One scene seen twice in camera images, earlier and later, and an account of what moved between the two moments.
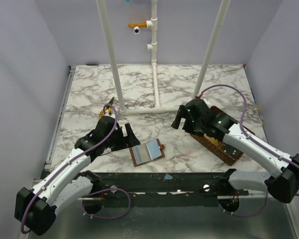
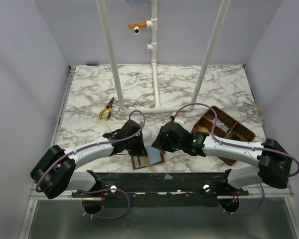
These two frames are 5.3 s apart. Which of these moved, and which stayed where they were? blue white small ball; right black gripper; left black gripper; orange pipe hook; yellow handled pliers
Moved: left black gripper; right black gripper
Stayed: blue white small ball; orange pipe hook; yellow handled pliers
